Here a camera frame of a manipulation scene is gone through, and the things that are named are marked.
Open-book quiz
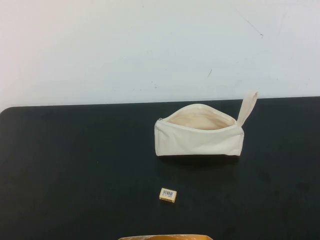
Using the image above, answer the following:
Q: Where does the yellow-brown cardboard object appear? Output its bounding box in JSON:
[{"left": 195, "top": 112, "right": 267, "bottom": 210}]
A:
[{"left": 117, "top": 234, "right": 211, "bottom": 240}]

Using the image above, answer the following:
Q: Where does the small yellow barcode eraser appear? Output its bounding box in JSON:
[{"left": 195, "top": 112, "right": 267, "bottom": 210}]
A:
[{"left": 158, "top": 187, "right": 177, "bottom": 201}]

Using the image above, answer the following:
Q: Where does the cream canvas pencil case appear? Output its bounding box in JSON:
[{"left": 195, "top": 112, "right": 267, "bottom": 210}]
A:
[{"left": 154, "top": 88, "right": 259, "bottom": 158}]

